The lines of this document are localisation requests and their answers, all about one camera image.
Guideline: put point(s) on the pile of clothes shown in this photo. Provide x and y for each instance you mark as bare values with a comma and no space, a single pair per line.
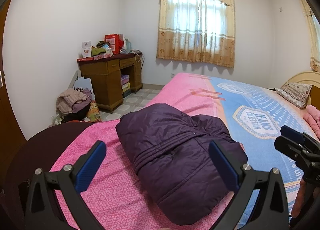
70,100

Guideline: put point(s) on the white paper bag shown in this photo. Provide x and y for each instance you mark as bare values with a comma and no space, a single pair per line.
83,84

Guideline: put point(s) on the dark brown bed footboard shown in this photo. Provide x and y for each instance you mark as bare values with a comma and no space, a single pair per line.
37,145

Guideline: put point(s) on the red flat box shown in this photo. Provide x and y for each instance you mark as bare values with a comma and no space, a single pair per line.
85,59

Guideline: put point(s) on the purple padded jacket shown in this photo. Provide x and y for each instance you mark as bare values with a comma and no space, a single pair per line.
175,157

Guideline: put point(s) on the pale blue bottle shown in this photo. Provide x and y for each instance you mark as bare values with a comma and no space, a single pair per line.
128,46

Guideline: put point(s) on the green cloth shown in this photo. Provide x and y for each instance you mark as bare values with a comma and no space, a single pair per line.
100,51

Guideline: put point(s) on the grey leaning board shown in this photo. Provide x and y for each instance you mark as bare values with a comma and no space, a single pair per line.
77,80

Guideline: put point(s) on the beige floral window curtain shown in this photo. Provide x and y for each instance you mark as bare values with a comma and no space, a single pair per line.
170,50
313,45

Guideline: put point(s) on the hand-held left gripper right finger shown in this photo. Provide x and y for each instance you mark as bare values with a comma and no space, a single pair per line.
223,167

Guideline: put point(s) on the brown wooden door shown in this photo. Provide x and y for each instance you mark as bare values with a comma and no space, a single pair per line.
10,110

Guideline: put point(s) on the red gift bag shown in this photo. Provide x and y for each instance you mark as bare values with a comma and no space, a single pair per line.
111,42

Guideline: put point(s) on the person's right hand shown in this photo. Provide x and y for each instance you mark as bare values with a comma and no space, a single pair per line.
298,200

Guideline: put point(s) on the white picture card box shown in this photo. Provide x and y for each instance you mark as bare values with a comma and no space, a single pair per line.
86,50

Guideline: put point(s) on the cream wooden headboard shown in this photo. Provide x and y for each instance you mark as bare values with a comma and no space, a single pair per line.
305,77

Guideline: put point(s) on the grey patterned pillow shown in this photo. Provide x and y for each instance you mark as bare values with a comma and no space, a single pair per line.
295,93

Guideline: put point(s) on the pink folded quilt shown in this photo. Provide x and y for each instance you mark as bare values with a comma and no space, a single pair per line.
313,117

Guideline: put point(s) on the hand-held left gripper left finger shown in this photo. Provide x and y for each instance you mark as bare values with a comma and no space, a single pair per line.
91,165

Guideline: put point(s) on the brown wooden desk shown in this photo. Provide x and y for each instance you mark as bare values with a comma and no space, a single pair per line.
105,87

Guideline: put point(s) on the bed with pink-blue sheet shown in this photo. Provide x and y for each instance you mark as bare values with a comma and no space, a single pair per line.
250,95

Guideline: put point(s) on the colourful patterned bag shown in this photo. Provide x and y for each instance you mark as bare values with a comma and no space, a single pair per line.
94,112

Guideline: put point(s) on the dark cloth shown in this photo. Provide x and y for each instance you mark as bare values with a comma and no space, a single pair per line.
75,116

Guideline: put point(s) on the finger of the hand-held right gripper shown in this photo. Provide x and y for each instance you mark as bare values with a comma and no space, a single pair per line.
285,145
292,133

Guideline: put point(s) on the stacked boxes under desk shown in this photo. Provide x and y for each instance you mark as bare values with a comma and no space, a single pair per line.
125,84

